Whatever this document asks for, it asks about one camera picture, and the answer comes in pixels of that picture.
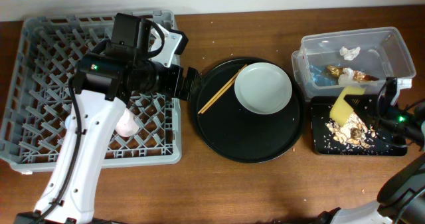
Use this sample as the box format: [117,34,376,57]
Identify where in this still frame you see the black rectangular tray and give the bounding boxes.
[310,96,407,156]

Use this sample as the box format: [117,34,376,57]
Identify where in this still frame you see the pink plastic cup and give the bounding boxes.
[115,108,139,138]

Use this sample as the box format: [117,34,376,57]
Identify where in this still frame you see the grey plastic dishwasher rack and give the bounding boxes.
[1,14,182,175]

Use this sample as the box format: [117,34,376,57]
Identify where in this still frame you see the gold snack wrapper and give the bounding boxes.
[326,65,379,85]

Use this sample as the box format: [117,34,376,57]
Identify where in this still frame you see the light blue plastic cup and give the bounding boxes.
[64,115,72,131]

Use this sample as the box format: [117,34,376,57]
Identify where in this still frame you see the white tissue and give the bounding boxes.
[338,68,355,85]
[339,47,361,61]

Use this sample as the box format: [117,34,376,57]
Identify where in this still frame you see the clear plastic waste bin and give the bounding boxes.
[292,27,416,100]

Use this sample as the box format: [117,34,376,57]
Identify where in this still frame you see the yellow bowl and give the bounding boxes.
[329,86,365,126]

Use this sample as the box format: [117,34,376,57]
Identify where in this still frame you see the food scraps pile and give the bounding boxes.
[325,112,377,149]

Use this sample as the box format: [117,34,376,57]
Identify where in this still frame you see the round black serving tray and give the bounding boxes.
[191,56,306,163]

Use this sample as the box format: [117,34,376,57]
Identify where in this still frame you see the grey ceramic plate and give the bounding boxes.
[234,62,292,115]

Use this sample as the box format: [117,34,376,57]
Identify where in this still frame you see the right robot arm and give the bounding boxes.
[313,94,424,224]

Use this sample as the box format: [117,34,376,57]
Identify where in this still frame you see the wooden chopstick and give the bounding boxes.
[197,63,248,114]
[199,66,248,115]

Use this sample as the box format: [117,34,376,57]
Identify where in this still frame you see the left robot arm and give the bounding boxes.
[15,13,199,223]

